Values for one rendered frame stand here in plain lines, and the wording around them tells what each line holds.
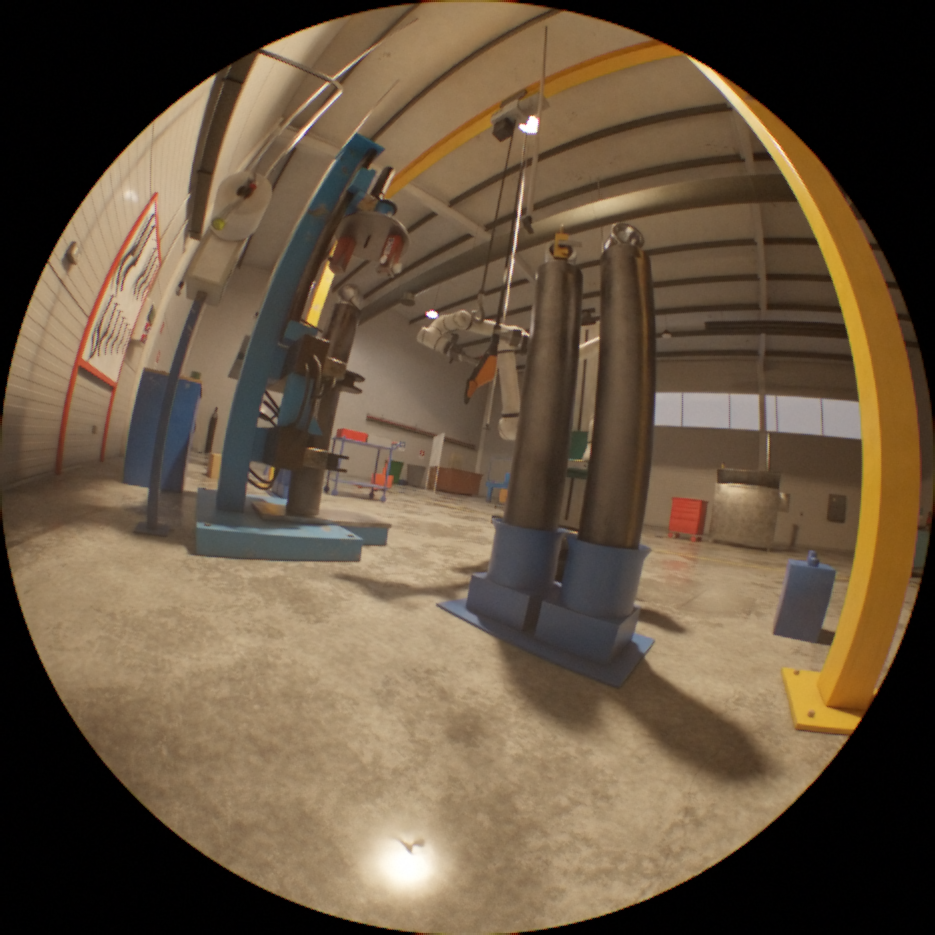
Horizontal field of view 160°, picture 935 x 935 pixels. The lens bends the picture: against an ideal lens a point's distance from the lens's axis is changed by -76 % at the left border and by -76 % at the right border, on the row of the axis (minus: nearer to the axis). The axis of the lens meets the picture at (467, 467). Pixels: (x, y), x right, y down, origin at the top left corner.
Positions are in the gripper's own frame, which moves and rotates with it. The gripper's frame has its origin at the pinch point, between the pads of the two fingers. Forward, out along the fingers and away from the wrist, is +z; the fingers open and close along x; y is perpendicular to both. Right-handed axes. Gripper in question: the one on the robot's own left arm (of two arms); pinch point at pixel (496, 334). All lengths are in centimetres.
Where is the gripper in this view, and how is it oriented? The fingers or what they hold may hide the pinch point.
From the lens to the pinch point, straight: 186.2
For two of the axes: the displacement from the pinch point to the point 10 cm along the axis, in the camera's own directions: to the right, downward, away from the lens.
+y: 1.6, -9.9, 0.5
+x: 0.2, -0.5, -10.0
